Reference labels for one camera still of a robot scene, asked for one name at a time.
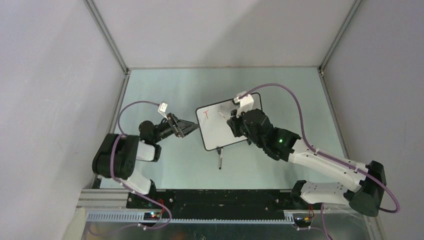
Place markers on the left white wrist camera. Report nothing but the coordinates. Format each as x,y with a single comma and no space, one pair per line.
162,109

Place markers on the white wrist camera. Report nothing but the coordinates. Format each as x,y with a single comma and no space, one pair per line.
244,101
162,109

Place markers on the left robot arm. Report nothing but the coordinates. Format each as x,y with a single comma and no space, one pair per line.
117,158

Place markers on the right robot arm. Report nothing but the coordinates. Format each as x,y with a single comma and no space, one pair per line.
358,185

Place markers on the black whiteboard marker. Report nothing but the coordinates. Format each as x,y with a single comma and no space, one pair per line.
220,161

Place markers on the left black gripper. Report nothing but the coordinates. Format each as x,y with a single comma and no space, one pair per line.
187,126

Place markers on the red whiteboard marker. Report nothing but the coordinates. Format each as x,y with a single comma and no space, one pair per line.
223,115

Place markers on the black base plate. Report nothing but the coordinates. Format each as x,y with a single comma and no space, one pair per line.
218,204

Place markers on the aluminium frame rail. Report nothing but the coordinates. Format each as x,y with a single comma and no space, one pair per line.
106,34

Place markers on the white board black frame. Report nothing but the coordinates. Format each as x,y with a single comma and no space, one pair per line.
214,131

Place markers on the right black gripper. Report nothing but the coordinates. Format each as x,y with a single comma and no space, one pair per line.
234,122

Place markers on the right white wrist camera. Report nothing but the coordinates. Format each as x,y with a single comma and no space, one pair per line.
244,101

